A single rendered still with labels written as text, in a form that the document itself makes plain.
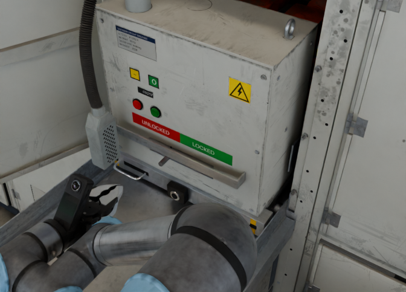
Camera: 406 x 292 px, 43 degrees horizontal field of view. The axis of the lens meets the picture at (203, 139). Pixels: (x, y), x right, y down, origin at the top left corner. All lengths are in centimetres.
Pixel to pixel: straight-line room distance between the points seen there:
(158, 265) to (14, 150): 104
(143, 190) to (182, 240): 91
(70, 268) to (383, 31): 74
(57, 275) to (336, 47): 73
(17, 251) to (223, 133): 54
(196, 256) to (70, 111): 106
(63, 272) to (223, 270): 42
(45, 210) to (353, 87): 88
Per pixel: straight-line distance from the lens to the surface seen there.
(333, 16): 114
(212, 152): 131
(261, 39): 116
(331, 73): 119
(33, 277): 99
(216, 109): 122
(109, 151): 145
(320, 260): 153
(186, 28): 120
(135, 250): 86
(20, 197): 252
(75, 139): 168
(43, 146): 164
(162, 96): 131
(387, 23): 109
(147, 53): 126
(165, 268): 62
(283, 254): 161
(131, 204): 151
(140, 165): 153
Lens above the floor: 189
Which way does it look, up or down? 38 degrees down
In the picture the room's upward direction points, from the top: 2 degrees clockwise
